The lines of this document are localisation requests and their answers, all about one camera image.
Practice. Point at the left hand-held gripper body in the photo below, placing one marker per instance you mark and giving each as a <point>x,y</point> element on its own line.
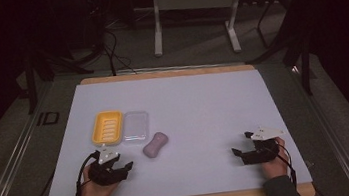
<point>104,174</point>

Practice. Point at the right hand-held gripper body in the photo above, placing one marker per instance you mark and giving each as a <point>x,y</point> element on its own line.
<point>263,152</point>

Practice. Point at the person's left hand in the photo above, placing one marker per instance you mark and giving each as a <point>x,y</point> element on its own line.
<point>95,190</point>

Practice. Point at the person's right hand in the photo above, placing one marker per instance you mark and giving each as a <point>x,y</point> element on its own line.
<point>275,166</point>

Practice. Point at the yellow soap dish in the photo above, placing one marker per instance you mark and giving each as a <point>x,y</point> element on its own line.
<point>107,128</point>

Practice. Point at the purple soap bar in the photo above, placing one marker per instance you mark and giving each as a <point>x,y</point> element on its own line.
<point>155,144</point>

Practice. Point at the clear plastic lid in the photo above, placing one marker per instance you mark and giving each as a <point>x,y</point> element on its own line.
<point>135,127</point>

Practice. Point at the pale lavender table mat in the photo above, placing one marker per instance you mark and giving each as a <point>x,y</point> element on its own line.
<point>198,115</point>

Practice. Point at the black metal stand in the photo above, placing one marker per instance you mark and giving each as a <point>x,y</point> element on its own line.
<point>30,82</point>
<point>305,61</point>

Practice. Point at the white metal stand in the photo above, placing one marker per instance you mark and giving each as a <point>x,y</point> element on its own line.
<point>194,1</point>

